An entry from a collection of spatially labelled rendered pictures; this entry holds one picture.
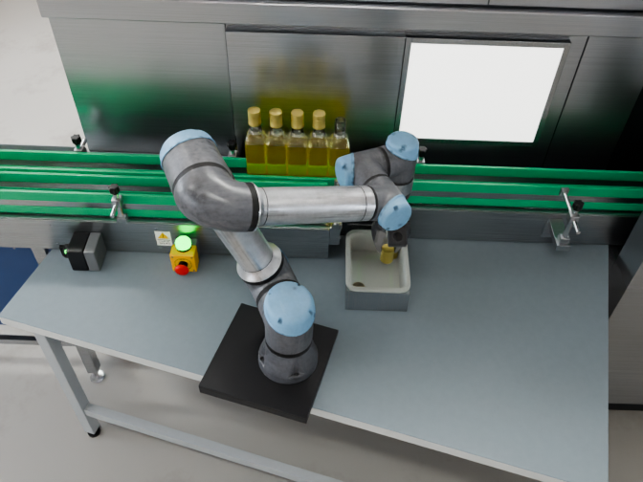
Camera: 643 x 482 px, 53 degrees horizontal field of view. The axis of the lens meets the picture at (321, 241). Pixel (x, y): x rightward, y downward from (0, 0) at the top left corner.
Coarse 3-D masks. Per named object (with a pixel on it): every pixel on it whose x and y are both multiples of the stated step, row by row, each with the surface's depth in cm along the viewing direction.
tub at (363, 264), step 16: (352, 240) 187; (368, 240) 187; (384, 240) 187; (352, 256) 188; (368, 256) 188; (400, 256) 185; (352, 272) 184; (368, 272) 184; (384, 272) 185; (400, 272) 183; (352, 288) 171; (368, 288) 171; (384, 288) 171; (400, 288) 172
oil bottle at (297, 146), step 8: (288, 136) 176; (304, 136) 175; (288, 144) 175; (296, 144) 175; (304, 144) 175; (288, 152) 177; (296, 152) 177; (304, 152) 177; (288, 160) 179; (296, 160) 179; (304, 160) 179; (288, 168) 181; (296, 168) 181; (304, 168) 181; (304, 176) 183
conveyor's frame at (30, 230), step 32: (0, 224) 182; (32, 224) 182; (64, 224) 182; (96, 224) 181; (128, 224) 181; (160, 224) 181; (192, 224) 181; (416, 224) 192; (448, 224) 191; (480, 224) 191; (512, 224) 191; (544, 224) 190; (608, 224) 190; (288, 256) 189; (320, 256) 189
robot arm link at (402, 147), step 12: (396, 132) 147; (408, 132) 147; (396, 144) 144; (408, 144) 144; (396, 156) 145; (408, 156) 145; (396, 168) 146; (408, 168) 147; (396, 180) 150; (408, 180) 150
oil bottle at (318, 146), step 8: (312, 136) 175; (328, 136) 178; (312, 144) 175; (320, 144) 175; (312, 152) 177; (320, 152) 177; (312, 160) 179; (320, 160) 179; (312, 168) 181; (320, 168) 181; (312, 176) 183; (320, 176) 183
